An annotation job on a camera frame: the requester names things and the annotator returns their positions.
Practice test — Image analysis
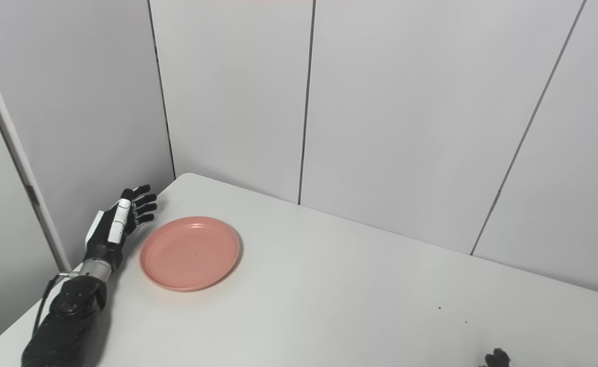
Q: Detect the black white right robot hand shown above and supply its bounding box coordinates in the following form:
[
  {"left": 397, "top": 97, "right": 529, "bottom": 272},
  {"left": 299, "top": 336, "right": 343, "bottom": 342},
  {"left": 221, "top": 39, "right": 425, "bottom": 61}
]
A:
[{"left": 479, "top": 348, "right": 511, "bottom": 367}]

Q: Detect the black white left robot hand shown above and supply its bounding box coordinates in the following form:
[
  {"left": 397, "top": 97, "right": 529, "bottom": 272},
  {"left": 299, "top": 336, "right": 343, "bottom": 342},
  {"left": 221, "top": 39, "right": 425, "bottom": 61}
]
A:
[{"left": 84, "top": 184, "right": 158, "bottom": 271}]

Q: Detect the pink round plate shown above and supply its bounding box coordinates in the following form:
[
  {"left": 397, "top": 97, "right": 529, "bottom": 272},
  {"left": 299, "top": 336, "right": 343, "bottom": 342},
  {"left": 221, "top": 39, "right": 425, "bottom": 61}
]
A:
[{"left": 140, "top": 216, "right": 241, "bottom": 293}]

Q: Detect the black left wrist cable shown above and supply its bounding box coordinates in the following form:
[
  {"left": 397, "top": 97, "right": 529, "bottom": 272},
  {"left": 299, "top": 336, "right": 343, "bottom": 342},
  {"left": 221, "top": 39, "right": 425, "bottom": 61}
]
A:
[{"left": 33, "top": 272, "right": 79, "bottom": 338}]

